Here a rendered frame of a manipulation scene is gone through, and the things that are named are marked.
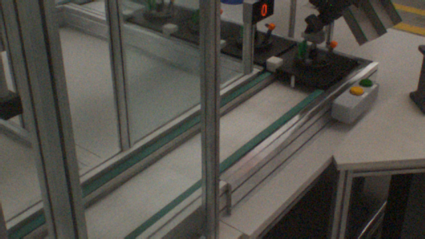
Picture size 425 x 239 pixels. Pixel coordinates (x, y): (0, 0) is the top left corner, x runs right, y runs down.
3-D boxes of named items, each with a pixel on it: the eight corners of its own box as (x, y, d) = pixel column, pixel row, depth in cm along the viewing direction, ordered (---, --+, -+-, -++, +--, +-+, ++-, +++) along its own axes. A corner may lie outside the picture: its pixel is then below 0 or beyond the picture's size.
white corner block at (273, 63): (283, 69, 200) (283, 58, 198) (275, 74, 197) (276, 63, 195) (271, 65, 202) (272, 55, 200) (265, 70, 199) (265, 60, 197)
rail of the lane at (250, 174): (374, 87, 209) (378, 60, 203) (231, 215, 145) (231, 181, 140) (361, 82, 211) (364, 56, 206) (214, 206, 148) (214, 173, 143)
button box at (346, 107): (377, 99, 192) (380, 83, 189) (349, 125, 177) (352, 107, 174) (358, 92, 196) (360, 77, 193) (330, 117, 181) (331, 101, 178)
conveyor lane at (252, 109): (353, 86, 208) (356, 62, 204) (212, 206, 148) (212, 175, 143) (288, 66, 223) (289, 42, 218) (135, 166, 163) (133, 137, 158)
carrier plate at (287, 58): (356, 65, 204) (358, 60, 203) (325, 90, 187) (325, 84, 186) (299, 48, 216) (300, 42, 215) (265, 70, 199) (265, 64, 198)
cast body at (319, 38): (325, 40, 196) (327, 22, 193) (319, 44, 193) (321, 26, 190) (304, 34, 201) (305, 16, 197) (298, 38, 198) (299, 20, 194)
